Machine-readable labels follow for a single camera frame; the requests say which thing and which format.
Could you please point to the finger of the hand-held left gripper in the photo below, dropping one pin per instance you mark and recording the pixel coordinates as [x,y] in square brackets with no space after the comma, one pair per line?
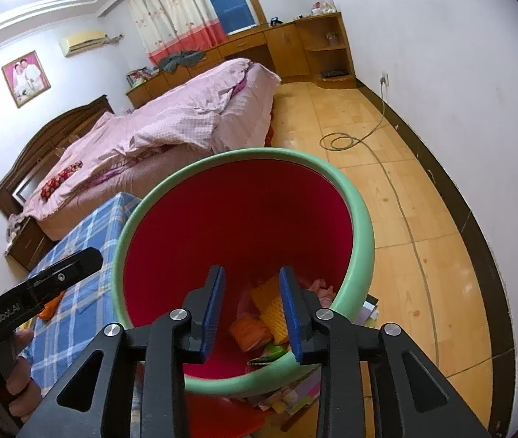
[72,265]

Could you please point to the glass on shelf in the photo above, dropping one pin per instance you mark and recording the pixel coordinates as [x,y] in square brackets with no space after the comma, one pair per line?
[333,39]

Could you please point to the small black gadget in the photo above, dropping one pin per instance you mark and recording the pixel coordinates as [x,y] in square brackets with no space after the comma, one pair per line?
[276,21]

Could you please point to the blue plaid blanket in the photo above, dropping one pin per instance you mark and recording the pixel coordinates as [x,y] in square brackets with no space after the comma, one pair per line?
[81,237]

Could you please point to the red bin with green rim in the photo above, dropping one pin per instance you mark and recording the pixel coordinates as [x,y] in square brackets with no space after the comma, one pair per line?
[240,219]

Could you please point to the wooden framed window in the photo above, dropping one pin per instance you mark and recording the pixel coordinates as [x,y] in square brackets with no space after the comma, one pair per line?
[231,0]

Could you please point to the pink checked duvet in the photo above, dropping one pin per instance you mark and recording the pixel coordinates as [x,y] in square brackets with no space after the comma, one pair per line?
[172,109]

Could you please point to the red floral pillow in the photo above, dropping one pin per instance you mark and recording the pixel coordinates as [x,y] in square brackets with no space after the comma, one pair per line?
[60,179]

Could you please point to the dark wooden nightstand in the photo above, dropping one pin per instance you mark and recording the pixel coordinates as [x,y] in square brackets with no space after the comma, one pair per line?
[31,246]

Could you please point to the orange plastic bag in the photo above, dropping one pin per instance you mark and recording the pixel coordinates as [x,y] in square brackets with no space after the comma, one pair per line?
[247,331]

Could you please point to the person's left hand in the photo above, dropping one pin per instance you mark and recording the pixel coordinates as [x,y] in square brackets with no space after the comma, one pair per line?
[24,388]

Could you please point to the framed wall photo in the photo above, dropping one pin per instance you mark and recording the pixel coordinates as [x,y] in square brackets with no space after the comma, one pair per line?
[26,78]

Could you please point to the pink white containers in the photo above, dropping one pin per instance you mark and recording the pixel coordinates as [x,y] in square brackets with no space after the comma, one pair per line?
[323,9]

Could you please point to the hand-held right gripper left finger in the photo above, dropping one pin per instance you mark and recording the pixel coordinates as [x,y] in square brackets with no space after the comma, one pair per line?
[211,315]

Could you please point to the bed with pink bedspread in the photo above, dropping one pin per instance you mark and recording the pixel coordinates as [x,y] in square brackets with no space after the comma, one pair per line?
[149,171]

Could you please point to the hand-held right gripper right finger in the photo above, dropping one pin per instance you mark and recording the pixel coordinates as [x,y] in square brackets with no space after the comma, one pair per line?
[292,315]

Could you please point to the yellow foam fruit net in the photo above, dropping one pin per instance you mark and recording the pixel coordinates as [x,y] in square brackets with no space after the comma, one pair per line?
[270,315]

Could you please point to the white cloth clutter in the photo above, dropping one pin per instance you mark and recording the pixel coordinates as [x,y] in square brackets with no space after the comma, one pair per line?
[15,228]

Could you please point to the cream and red curtain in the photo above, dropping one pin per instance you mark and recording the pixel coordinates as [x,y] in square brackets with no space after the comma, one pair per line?
[172,13]

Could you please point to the orange twisted wrapper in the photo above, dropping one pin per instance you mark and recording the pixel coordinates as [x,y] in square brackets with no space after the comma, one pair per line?
[51,306]

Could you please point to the light wooden cabinet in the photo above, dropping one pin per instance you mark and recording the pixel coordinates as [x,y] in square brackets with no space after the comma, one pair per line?
[286,50]

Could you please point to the flat black device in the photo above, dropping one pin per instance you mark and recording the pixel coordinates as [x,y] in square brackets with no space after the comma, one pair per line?
[332,74]

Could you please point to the wall air conditioner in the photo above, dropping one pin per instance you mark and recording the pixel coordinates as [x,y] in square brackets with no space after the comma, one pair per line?
[82,43]

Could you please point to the stack of colourful papers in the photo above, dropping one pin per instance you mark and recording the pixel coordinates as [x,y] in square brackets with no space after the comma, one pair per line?
[368,315]

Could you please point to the grey clothes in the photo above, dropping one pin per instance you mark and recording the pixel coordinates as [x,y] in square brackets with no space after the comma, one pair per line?
[181,60]

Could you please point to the row of books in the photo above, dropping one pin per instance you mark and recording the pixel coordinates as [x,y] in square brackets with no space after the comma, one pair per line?
[139,76]

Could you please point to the dark wooden headboard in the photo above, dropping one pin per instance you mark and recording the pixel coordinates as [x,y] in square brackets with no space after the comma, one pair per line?
[35,155]

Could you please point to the green carton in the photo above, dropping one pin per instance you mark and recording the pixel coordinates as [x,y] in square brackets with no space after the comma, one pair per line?
[270,353]

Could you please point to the white wall socket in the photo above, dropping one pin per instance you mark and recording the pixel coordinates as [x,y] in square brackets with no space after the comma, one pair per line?
[383,79]

